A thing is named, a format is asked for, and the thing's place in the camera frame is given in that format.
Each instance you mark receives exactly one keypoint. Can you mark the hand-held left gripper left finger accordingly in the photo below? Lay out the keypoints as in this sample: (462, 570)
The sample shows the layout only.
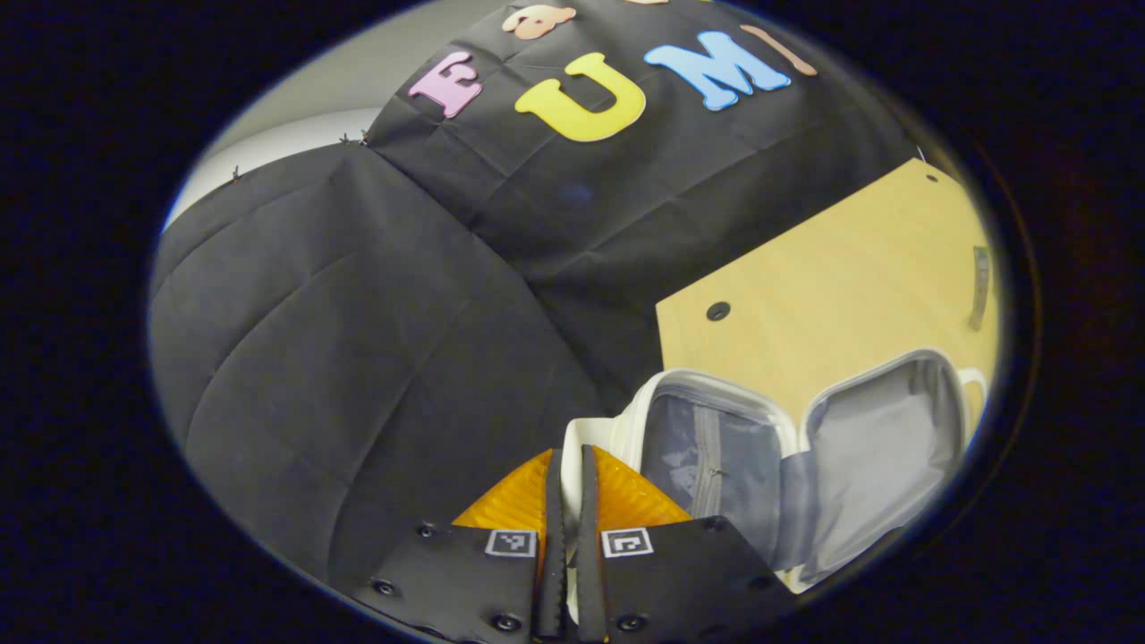
(553, 537)

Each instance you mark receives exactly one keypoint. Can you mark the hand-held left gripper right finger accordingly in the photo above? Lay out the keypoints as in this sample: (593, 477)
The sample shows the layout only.
(589, 537)

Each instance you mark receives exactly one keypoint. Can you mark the white suitcase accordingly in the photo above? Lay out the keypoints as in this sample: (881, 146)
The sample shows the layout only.
(877, 447)

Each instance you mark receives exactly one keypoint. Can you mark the green white skincare tube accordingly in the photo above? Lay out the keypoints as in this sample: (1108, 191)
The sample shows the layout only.
(981, 286)

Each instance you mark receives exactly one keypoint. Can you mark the black backdrop cloth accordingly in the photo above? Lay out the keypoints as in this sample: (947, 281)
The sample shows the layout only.
(358, 340)

